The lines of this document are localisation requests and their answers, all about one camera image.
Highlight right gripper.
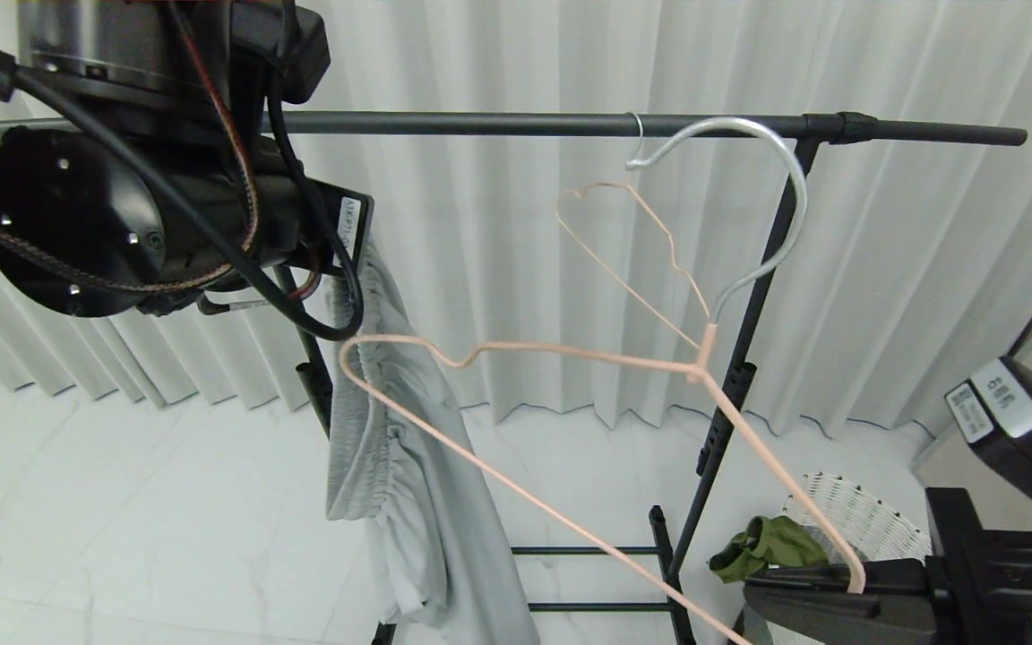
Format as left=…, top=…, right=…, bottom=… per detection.
left=743, top=486, right=1032, bottom=645

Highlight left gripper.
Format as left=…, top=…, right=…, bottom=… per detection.
left=162, top=173, right=375, bottom=289

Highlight pink clothes hanger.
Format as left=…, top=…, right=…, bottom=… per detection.
left=340, top=116, right=868, bottom=645
left=556, top=112, right=716, bottom=352

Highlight pale grey shorts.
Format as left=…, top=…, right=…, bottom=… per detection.
left=326, top=235, right=541, bottom=645

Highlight white laundry basket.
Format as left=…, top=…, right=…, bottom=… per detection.
left=740, top=472, right=935, bottom=645

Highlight black clothes rack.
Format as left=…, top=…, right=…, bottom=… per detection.
left=0, top=109, right=1028, bottom=645

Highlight green garment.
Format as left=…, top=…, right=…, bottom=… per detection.
left=709, top=515, right=830, bottom=585

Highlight black cable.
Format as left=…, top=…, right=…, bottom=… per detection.
left=0, top=0, right=366, bottom=343

